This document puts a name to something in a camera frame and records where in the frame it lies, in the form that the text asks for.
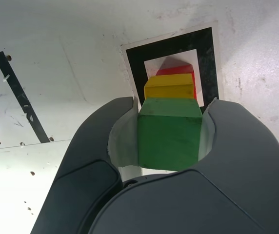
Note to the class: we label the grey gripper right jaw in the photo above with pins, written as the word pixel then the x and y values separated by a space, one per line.
pixel 227 195

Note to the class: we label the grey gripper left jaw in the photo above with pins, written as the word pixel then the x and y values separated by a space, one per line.
pixel 85 158

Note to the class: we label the green cube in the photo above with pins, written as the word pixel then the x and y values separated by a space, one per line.
pixel 168 139

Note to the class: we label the yellow cube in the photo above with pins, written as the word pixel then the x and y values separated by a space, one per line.
pixel 168 87

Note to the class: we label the red cube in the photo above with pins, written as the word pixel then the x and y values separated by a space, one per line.
pixel 178 69

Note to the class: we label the black tape square outline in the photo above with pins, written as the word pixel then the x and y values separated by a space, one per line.
pixel 134 63

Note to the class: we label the black tape strip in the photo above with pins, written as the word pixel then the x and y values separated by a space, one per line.
pixel 17 90

